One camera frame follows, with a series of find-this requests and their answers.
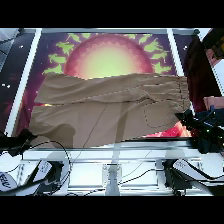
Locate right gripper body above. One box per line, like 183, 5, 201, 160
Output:
174, 108, 202, 132

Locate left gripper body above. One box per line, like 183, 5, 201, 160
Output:
14, 128, 38, 148

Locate dark blue garment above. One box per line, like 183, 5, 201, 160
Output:
195, 105, 224, 129

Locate pink garment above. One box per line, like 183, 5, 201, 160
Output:
203, 95, 224, 112

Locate dark red garment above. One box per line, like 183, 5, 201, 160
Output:
184, 39, 215, 114

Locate tan trousers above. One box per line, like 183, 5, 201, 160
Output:
28, 72, 191, 150

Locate black cable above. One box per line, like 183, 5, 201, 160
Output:
31, 139, 74, 196
117, 166, 175, 188

